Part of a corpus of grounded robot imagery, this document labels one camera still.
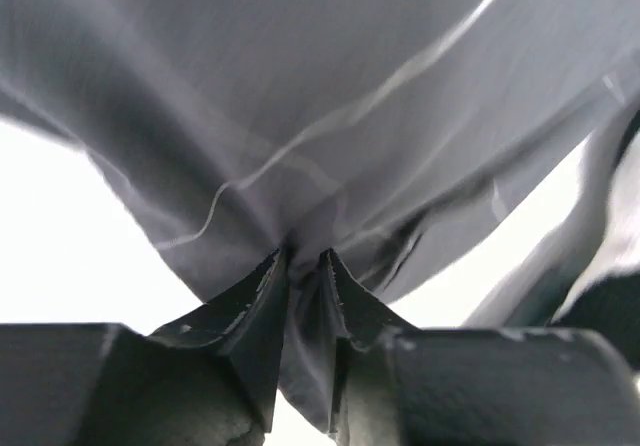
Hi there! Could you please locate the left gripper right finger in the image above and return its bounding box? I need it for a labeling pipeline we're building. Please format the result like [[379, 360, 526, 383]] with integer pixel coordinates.
[[320, 250, 639, 445]]

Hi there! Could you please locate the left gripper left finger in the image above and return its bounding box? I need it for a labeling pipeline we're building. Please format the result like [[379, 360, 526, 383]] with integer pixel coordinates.
[[1, 251, 288, 446]]

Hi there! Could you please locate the dark grey checked pillowcase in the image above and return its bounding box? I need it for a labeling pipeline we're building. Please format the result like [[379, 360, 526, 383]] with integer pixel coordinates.
[[1, 0, 639, 432]]

